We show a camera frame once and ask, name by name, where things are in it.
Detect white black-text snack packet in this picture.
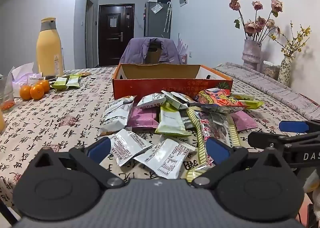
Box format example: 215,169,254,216
106,128,153,167
134,138,197,180

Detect pink snack packet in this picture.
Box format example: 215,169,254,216
230,110,258,132
126,106,160,129

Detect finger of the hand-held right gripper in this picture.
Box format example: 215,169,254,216
279,119,320,135
247,130,300,149

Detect green white snack packet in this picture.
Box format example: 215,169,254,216
155,102,192,137

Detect grey refrigerator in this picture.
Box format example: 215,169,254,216
144,1,172,39

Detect clear glass cup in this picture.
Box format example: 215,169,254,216
0,67,15,112

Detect grey interior door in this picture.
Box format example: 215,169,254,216
86,0,98,67

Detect yellow-green snack packet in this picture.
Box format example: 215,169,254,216
234,93,265,110

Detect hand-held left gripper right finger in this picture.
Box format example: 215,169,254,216
190,137,292,190

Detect orange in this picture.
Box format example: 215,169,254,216
30,84,44,100
39,79,51,93
19,84,32,100

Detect yellow bottle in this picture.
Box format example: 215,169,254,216
36,17,65,77

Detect yellow flower branches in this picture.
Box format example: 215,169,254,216
276,21,312,57

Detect clear storage jar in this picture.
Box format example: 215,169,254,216
262,60,280,80

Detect pale plastic bag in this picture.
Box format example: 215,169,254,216
11,62,44,99

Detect colourful cartoon snack bag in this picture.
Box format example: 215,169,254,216
194,88,250,114

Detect floral ceramic vase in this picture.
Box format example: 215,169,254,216
277,56,293,87

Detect small white snack packet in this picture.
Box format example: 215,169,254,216
161,90,189,110
172,92,197,104

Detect dark brown door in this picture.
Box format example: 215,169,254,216
98,4,135,67

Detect bunch of dried roses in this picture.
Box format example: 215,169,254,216
228,0,284,42

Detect yellow striped long snack packet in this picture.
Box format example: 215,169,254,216
186,107,242,181

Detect purple jacket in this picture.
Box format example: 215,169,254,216
120,37,181,65

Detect grey patterned quilt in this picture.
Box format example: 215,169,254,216
214,62,320,121

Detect folded umbrella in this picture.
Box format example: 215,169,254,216
164,2,173,32

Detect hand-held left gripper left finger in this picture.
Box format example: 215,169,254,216
26,137,125,190

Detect orange cardboard box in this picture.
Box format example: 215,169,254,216
112,63,233,101

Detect wooden chair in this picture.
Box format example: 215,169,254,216
146,42,163,64

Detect person's right hand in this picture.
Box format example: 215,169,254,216
303,169,320,195

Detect white orange-print snack packet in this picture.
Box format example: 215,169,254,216
136,92,167,110
98,95,137,137

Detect pink ceramic vase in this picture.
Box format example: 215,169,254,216
241,40,262,71

